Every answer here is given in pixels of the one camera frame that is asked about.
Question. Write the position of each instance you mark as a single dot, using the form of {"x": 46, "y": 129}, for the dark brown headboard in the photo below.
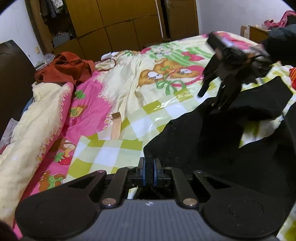
{"x": 16, "y": 79}

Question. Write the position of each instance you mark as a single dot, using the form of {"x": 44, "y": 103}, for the brown wooden door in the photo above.
{"x": 182, "y": 18}

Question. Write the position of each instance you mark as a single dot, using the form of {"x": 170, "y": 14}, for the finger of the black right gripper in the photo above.
{"x": 228, "y": 91}
{"x": 209, "y": 74}

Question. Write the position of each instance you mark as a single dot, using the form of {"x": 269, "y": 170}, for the cream pink quilt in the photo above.
{"x": 33, "y": 136}

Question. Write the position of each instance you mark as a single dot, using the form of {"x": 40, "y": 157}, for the dark hanging clothes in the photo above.
{"x": 56, "y": 17}

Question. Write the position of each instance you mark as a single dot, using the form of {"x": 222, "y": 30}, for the colourful checkered bed sheet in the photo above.
{"x": 85, "y": 194}

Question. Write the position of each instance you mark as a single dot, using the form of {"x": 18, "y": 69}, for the brown wooden wardrobe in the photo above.
{"x": 101, "y": 27}

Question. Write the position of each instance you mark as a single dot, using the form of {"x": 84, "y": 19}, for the rust red cloth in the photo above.
{"x": 66, "y": 67}

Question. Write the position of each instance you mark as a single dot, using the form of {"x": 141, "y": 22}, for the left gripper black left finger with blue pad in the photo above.
{"x": 136, "y": 175}

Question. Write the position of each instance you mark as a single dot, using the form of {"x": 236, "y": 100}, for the pink clothes pile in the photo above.
{"x": 271, "y": 24}

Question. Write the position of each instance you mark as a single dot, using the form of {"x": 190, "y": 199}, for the wooden side table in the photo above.
{"x": 254, "y": 33}

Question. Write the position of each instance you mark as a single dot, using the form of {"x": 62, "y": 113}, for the red gold bag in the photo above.
{"x": 293, "y": 77}

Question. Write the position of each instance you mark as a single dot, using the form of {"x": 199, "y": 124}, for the black pants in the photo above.
{"x": 210, "y": 141}

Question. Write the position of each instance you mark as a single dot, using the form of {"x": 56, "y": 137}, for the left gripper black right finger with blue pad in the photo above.
{"x": 162, "y": 176}

